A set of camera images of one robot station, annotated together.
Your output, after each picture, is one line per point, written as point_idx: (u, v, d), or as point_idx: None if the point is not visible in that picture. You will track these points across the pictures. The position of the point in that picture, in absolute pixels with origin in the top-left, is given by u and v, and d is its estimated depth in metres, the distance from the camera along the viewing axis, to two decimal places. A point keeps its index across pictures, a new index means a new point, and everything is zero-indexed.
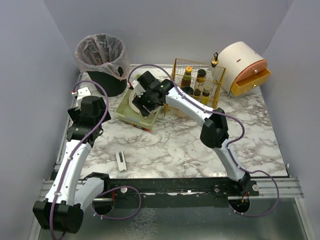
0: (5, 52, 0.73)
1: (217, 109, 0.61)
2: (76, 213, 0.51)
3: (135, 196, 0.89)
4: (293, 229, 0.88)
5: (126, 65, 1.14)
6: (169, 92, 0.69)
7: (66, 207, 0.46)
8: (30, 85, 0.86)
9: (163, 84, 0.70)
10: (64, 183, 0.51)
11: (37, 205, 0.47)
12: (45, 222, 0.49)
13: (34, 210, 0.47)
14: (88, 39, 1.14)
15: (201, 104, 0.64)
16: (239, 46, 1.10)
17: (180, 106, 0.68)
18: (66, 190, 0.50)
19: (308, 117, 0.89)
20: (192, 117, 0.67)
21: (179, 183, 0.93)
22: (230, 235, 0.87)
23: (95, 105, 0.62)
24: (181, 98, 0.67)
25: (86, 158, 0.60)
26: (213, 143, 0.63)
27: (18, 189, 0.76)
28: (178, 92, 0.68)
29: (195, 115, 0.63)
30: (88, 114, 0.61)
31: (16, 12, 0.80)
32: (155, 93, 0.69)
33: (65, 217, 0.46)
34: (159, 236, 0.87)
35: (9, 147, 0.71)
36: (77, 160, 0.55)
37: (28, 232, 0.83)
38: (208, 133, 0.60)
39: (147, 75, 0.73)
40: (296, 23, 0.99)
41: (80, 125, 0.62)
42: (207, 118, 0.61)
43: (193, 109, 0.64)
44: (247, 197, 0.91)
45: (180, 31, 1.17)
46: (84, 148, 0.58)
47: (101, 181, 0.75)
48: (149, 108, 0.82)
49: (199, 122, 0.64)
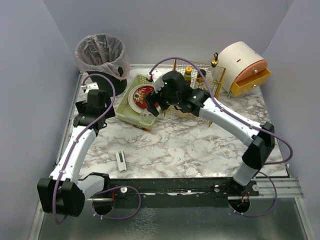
0: (6, 52, 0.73)
1: (265, 125, 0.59)
2: (79, 195, 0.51)
3: (135, 196, 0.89)
4: (293, 229, 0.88)
5: (126, 65, 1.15)
6: (205, 104, 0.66)
7: (69, 184, 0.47)
8: (29, 85, 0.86)
9: (196, 94, 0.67)
10: (69, 163, 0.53)
11: (42, 181, 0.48)
12: (47, 201, 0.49)
13: (39, 186, 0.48)
14: (88, 39, 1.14)
15: (245, 119, 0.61)
16: (239, 46, 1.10)
17: (219, 119, 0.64)
18: (71, 169, 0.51)
19: (308, 117, 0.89)
20: (233, 131, 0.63)
21: (179, 183, 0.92)
22: (230, 236, 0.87)
23: (101, 96, 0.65)
24: (220, 111, 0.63)
25: (90, 144, 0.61)
26: (258, 161, 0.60)
27: (17, 189, 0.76)
28: (216, 105, 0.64)
29: (239, 131, 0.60)
30: (94, 105, 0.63)
31: (17, 12, 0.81)
32: (188, 104, 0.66)
33: (68, 194, 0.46)
34: (159, 236, 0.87)
35: (9, 147, 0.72)
36: (82, 144, 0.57)
37: (28, 232, 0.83)
38: (255, 151, 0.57)
39: (178, 79, 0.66)
40: (296, 24, 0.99)
41: (86, 114, 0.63)
42: (255, 135, 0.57)
43: (237, 124, 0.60)
44: (247, 197, 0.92)
45: (180, 31, 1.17)
46: (89, 133, 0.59)
47: (101, 179, 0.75)
48: (161, 105, 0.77)
49: (244, 138, 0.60)
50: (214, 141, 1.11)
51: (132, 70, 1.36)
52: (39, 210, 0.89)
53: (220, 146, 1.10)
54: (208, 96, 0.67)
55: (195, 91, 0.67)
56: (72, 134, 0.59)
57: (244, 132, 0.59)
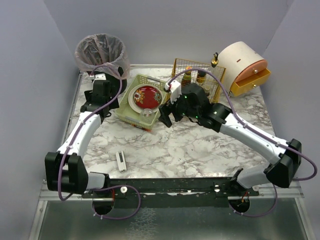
0: (6, 52, 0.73)
1: (292, 142, 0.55)
2: (84, 172, 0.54)
3: (135, 196, 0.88)
4: (294, 228, 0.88)
5: (126, 65, 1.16)
6: (226, 119, 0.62)
7: (75, 158, 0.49)
8: (30, 85, 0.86)
9: (216, 110, 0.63)
10: (76, 140, 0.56)
11: (49, 155, 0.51)
12: (53, 175, 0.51)
13: (46, 160, 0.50)
14: (88, 40, 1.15)
15: (270, 136, 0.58)
16: (239, 46, 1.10)
17: (241, 136, 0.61)
18: (78, 145, 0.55)
19: (308, 118, 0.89)
20: (257, 148, 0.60)
21: (179, 183, 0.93)
22: (230, 236, 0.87)
23: (106, 86, 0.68)
24: (243, 127, 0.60)
25: (95, 128, 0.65)
26: (285, 183, 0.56)
27: (18, 189, 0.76)
28: (239, 121, 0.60)
29: (265, 149, 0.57)
30: (100, 93, 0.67)
31: (17, 13, 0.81)
32: (209, 120, 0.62)
33: (74, 167, 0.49)
34: (159, 236, 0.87)
35: (9, 147, 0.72)
36: (89, 126, 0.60)
37: (28, 232, 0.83)
38: (283, 172, 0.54)
39: (200, 93, 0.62)
40: (296, 24, 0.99)
41: (93, 102, 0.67)
42: (282, 153, 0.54)
43: (262, 141, 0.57)
44: (247, 197, 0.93)
45: (180, 31, 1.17)
46: (95, 118, 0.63)
47: (102, 176, 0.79)
48: (175, 117, 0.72)
49: (270, 156, 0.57)
50: (214, 141, 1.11)
51: (132, 70, 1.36)
52: (39, 210, 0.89)
53: (220, 146, 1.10)
54: (229, 112, 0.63)
55: (215, 106, 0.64)
56: (79, 117, 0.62)
57: (271, 150, 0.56)
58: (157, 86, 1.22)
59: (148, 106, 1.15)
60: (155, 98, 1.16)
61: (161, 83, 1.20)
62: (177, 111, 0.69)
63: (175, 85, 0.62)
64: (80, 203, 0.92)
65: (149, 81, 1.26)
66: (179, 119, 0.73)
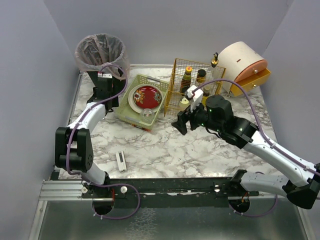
0: (6, 53, 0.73)
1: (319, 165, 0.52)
2: (90, 148, 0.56)
3: (135, 196, 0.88)
4: (293, 228, 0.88)
5: (126, 65, 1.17)
6: (252, 137, 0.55)
7: (84, 131, 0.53)
8: (29, 85, 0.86)
9: (241, 125, 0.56)
10: (84, 120, 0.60)
11: (60, 129, 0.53)
12: (61, 151, 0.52)
13: (57, 134, 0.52)
14: (88, 39, 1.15)
15: (298, 158, 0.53)
16: (239, 46, 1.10)
17: (266, 156, 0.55)
18: (86, 124, 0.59)
19: (308, 118, 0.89)
20: (281, 169, 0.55)
21: (179, 183, 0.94)
22: (230, 236, 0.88)
23: (110, 83, 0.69)
24: (270, 147, 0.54)
25: (100, 116, 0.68)
26: (307, 207, 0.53)
27: (18, 189, 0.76)
28: (266, 140, 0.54)
29: (292, 172, 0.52)
30: (104, 88, 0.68)
31: (17, 14, 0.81)
32: (233, 137, 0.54)
33: (83, 140, 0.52)
34: (159, 236, 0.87)
35: (9, 147, 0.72)
36: (96, 111, 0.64)
37: (28, 232, 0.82)
38: (308, 197, 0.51)
39: (227, 107, 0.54)
40: (296, 24, 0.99)
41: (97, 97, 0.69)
42: (310, 178, 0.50)
43: (289, 164, 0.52)
44: (247, 197, 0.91)
45: (180, 31, 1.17)
46: (102, 106, 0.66)
47: (103, 172, 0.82)
48: (192, 126, 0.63)
49: (295, 179, 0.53)
50: (214, 141, 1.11)
51: (132, 70, 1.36)
52: (39, 210, 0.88)
53: (220, 146, 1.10)
54: (256, 129, 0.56)
55: (240, 122, 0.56)
56: (87, 104, 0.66)
57: (299, 174, 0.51)
58: (157, 86, 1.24)
59: (148, 106, 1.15)
60: (155, 98, 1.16)
61: (161, 83, 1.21)
62: (195, 120, 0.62)
63: (198, 94, 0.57)
64: (79, 203, 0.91)
65: (149, 81, 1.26)
66: (195, 128, 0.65)
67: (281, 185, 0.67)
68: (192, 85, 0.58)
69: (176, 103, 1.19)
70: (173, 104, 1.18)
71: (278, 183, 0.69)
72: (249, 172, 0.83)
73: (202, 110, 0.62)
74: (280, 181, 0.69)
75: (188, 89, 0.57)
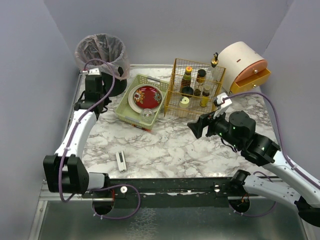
0: (5, 52, 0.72)
1: None
2: (83, 171, 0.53)
3: (135, 196, 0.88)
4: (293, 229, 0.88)
5: (126, 65, 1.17)
6: (274, 158, 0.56)
7: (75, 159, 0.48)
8: (29, 85, 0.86)
9: (263, 144, 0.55)
10: (73, 141, 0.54)
11: (47, 158, 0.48)
12: (53, 179, 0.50)
13: (44, 164, 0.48)
14: (88, 40, 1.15)
15: (317, 181, 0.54)
16: (239, 46, 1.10)
17: (286, 177, 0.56)
18: (75, 146, 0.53)
19: (308, 118, 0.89)
20: (298, 190, 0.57)
21: (179, 183, 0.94)
22: (230, 236, 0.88)
23: (98, 82, 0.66)
24: (291, 169, 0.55)
25: (91, 126, 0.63)
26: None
27: (17, 189, 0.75)
28: (288, 162, 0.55)
29: (311, 194, 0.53)
30: (93, 89, 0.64)
31: (16, 13, 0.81)
32: (254, 155, 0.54)
33: (73, 169, 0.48)
34: (159, 236, 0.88)
35: (9, 147, 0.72)
36: (84, 125, 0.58)
37: (28, 232, 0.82)
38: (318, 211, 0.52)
39: (252, 126, 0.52)
40: (297, 24, 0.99)
41: (86, 100, 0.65)
42: None
43: (309, 186, 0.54)
44: (247, 197, 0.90)
45: (180, 31, 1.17)
46: (91, 115, 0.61)
47: (101, 176, 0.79)
48: (209, 132, 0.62)
49: (312, 201, 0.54)
50: (214, 141, 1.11)
51: (132, 70, 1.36)
52: (39, 210, 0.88)
53: (220, 146, 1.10)
54: (278, 149, 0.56)
55: (259, 139, 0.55)
56: (74, 115, 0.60)
57: (318, 198, 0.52)
58: (157, 86, 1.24)
59: (148, 106, 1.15)
60: (155, 98, 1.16)
61: (161, 83, 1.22)
62: (214, 129, 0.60)
63: (227, 104, 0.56)
64: (79, 202, 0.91)
65: (149, 81, 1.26)
66: (211, 135, 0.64)
67: (292, 200, 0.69)
68: (223, 93, 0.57)
69: (176, 103, 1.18)
70: (173, 104, 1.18)
71: (289, 197, 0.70)
72: (253, 176, 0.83)
73: (223, 120, 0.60)
74: (291, 194, 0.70)
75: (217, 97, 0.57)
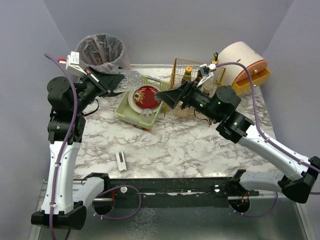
0: (5, 52, 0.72)
1: (314, 159, 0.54)
2: (78, 214, 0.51)
3: (135, 196, 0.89)
4: (293, 228, 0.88)
5: (126, 65, 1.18)
6: (247, 132, 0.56)
7: (65, 218, 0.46)
8: (30, 85, 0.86)
9: (237, 120, 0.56)
10: (57, 192, 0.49)
11: (34, 219, 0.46)
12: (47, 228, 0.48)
13: (33, 223, 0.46)
14: (88, 39, 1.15)
15: (292, 152, 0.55)
16: (239, 46, 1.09)
17: (260, 150, 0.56)
18: (61, 199, 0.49)
19: (308, 118, 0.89)
20: (274, 163, 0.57)
21: (179, 183, 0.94)
22: (230, 236, 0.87)
23: (67, 96, 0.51)
24: (265, 142, 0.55)
25: (76, 157, 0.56)
26: (302, 201, 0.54)
27: (17, 189, 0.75)
28: (261, 135, 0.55)
29: (286, 166, 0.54)
30: (65, 108, 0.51)
31: (16, 13, 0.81)
32: (229, 131, 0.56)
33: (66, 226, 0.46)
34: (159, 236, 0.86)
35: (9, 147, 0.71)
36: (66, 166, 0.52)
37: (28, 232, 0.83)
38: (301, 188, 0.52)
39: (236, 103, 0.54)
40: (297, 24, 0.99)
41: (62, 122, 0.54)
42: (304, 171, 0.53)
43: (284, 158, 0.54)
44: (247, 197, 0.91)
45: (180, 31, 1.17)
46: (71, 150, 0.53)
47: (101, 180, 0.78)
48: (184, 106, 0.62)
49: (288, 172, 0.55)
50: (214, 141, 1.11)
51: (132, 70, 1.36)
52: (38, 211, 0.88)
53: (220, 146, 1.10)
54: (251, 123, 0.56)
55: (235, 115, 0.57)
56: (51, 153, 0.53)
57: (293, 168, 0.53)
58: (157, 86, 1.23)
59: (148, 106, 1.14)
60: (155, 98, 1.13)
61: (161, 83, 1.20)
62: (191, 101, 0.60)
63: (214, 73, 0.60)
64: None
65: (149, 81, 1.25)
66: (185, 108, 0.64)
67: (276, 180, 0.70)
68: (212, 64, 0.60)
69: None
70: None
71: (274, 179, 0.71)
72: (248, 172, 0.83)
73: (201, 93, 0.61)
74: (275, 177, 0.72)
75: (204, 65, 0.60)
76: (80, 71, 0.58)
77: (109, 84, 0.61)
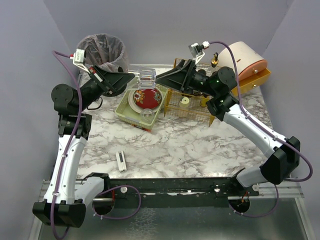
0: (6, 52, 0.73)
1: (291, 138, 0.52)
2: (78, 210, 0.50)
3: (135, 196, 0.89)
4: (293, 228, 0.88)
5: (126, 65, 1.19)
6: (230, 108, 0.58)
7: (66, 207, 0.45)
8: (30, 86, 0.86)
9: (223, 98, 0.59)
10: (61, 182, 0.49)
11: (36, 206, 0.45)
12: (47, 220, 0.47)
13: (33, 211, 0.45)
14: (88, 40, 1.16)
15: (270, 129, 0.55)
16: (239, 45, 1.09)
17: (241, 126, 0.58)
18: (64, 189, 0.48)
19: (307, 117, 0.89)
20: (254, 140, 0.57)
21: (179, 183, 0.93)
22: (230, 236, 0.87)
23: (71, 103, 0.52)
24: (245, 118, 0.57)
25: (82, 152, 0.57)
26: (277, 179, 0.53)
27: (16, 188, 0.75)
28: (242, 111, 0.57)
29: (262, 141, 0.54)
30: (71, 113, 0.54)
31: (17, 13, 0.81)
32: (214, 107, 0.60)
33: (66, 217, 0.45)
34: (159, 236, 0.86)
35: (9, 147, 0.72)
36: (72, 158, 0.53)
37: (28, 232, 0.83)
38: (272, 164, 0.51)
39: (232, 86, 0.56)
40: (296, 24, 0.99)
41: (72, 120, 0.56)
42: (277, 147, 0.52)
43: (260, 133, 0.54)
44: (247, 197, 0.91)
45: (180, 31, 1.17)
46: (78, 143, 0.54)
47: (101, 179, 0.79)
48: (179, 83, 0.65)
49: (264, 149, 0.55)
50: (214, 141, 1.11)
51: None
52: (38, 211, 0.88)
53: (220, 146, 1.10)
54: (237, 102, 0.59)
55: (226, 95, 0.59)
56: (59, 145, 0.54)
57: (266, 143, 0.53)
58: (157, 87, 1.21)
59: (148, 106, 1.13)
60: (155, 98, 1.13)
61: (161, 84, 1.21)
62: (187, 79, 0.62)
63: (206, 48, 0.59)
64: None
65: None
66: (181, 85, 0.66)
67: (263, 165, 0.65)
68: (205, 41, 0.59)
69: (176, 103, 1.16)
70: (173, 104, 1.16)
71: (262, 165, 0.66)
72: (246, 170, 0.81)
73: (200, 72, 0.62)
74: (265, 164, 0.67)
75: (196, 43, 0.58)
76: (85, 70, 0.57)
77: (115, 83, 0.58)
